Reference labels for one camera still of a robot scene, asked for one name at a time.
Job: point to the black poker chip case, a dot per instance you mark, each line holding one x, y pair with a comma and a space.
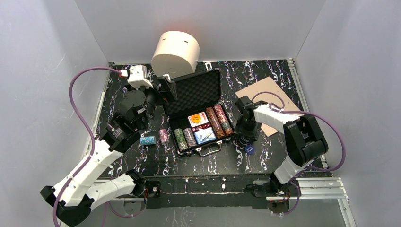
196, 92

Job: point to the clear triangular acrylic marker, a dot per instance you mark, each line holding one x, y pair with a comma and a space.
207, 135

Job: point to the beige rectangular board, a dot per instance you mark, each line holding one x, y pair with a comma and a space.
268, 84

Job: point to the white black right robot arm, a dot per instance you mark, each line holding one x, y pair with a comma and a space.
304, 141

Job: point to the green chip stack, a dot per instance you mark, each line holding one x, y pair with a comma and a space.
180, 137

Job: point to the blue small blind button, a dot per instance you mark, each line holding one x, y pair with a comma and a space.
250, 149

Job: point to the red dice in case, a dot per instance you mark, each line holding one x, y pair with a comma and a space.
203, 126

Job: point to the pink chip stack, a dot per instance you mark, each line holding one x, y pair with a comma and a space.
163, 136

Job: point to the blue card deck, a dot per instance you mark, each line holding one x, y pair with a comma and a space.
198, 135

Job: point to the red white chip stack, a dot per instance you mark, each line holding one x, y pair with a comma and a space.
225, 124

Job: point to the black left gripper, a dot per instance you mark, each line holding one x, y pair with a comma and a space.
162, 85

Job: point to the light blue chip stack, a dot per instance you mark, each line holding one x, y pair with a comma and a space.
147, 140

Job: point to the yellow big blind button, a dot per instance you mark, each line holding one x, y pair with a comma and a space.
196, 118

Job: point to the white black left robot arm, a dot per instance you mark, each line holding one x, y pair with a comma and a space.
75, 196

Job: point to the white cylindrical lamp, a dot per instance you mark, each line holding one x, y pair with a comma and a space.
177, 54

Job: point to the blue orange chip stack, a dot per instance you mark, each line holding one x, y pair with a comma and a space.
190, 138

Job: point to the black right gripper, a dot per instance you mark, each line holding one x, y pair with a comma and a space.
246, 137

